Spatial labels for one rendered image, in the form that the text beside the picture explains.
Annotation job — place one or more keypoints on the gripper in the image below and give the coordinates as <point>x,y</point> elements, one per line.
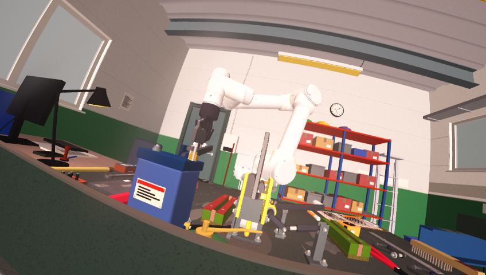
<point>208,114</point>

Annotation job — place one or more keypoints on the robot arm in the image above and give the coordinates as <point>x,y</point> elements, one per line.
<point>292,125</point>

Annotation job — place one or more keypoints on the grey locking lever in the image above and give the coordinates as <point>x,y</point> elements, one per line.
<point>262,159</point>

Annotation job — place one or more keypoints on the green and red rack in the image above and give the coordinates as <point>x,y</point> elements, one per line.
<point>218,208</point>

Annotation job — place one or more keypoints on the grey and yellow clamp body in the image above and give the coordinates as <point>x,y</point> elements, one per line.
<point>250,210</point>

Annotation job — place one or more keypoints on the yellow valve wing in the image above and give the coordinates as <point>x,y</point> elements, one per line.
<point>227,230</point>

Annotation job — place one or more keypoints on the black pump lever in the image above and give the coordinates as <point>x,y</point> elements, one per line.
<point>294,227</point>

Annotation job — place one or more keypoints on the long green rack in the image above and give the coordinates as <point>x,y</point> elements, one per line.
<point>347,243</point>

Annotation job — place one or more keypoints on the grey green door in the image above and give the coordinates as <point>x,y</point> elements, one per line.
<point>190,125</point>

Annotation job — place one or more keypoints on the yellow cylinder fitting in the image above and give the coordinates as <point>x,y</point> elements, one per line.
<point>193,155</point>

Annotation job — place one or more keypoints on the grey knob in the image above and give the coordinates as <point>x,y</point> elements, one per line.
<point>157,147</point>

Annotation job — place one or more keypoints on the blue tank with label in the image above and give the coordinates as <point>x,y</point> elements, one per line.
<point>163,186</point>

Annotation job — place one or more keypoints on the orange box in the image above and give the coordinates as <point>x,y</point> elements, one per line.
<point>125,167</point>

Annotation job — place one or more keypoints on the grey wrench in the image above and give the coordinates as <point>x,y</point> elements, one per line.
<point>117,175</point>

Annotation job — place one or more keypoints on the red bin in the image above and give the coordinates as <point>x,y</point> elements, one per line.
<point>120,198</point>

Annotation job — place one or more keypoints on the dark grey mat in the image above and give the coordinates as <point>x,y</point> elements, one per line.
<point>108,186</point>

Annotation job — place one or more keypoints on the tan cardboard box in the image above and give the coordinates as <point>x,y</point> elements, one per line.
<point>322,142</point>
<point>295,193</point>

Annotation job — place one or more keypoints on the red and black tool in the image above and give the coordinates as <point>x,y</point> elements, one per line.
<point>74,177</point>

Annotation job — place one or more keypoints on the black keyboard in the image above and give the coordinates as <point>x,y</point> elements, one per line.
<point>66,146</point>

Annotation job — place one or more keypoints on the red stamp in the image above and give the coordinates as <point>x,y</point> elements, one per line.
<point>66,153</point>

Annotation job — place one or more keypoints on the yellow ceiling light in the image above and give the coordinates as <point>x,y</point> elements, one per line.
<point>319,64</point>

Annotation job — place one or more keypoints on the red and blue shelf unit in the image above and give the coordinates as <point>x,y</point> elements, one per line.
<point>341,171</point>

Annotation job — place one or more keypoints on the black desk lamp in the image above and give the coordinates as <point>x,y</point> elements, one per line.
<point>56,125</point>

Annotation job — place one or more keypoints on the black monitor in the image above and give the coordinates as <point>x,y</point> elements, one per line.
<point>34,98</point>

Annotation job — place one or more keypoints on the white ladder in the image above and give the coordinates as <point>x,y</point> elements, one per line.
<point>391,193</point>

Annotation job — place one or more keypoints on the wooden brush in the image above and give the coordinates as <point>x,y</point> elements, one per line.
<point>436,256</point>

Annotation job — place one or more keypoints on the grey framed window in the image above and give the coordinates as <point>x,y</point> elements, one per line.
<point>469,142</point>

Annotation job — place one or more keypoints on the blue crate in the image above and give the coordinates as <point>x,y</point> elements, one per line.
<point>452,243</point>

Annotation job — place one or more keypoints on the white wall box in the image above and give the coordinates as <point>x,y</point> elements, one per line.
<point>230,142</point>

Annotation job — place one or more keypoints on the grey wall vent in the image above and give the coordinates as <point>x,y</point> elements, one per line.
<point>127,101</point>

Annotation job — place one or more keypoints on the round wall clock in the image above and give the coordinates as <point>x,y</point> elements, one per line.
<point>336,109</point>

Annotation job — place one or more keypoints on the grey bracket stand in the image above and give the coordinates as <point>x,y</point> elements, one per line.
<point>319,243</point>

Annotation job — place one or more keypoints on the window with white frame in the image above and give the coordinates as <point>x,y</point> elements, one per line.
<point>45,45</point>

